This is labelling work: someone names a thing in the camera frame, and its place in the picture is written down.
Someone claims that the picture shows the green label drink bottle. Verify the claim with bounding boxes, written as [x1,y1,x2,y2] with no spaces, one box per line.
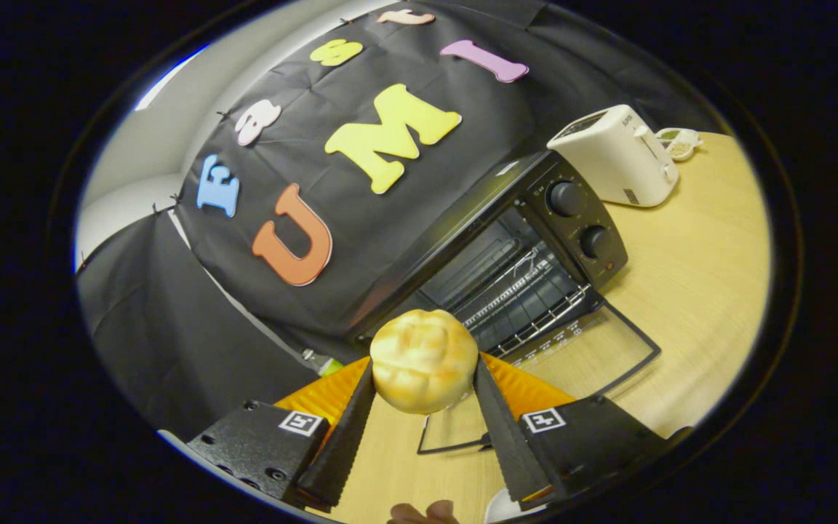
[303,349,344,377]

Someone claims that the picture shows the white square plate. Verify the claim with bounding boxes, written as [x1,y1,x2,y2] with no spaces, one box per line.
[484,488,547,524]

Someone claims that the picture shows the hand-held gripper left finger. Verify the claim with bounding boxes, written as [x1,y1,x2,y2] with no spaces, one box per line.
[186,357,378,509]

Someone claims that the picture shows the small white snack dish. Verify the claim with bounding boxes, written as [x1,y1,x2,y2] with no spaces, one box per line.
[655,127,704,162]

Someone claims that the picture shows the white pop-up toaster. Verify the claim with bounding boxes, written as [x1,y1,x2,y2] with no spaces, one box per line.
[547,104,680,208]

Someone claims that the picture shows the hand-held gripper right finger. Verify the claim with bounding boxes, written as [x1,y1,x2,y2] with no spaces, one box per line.
[472,353,693,510]

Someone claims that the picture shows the metal oven rack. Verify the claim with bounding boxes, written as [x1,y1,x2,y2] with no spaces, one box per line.
[455,246,603,357]

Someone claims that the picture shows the black toaster oven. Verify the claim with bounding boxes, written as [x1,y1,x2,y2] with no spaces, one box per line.
[350,151,661,456]

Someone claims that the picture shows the golden bread bun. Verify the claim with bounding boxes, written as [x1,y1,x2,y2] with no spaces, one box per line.
[370,309,479,416]

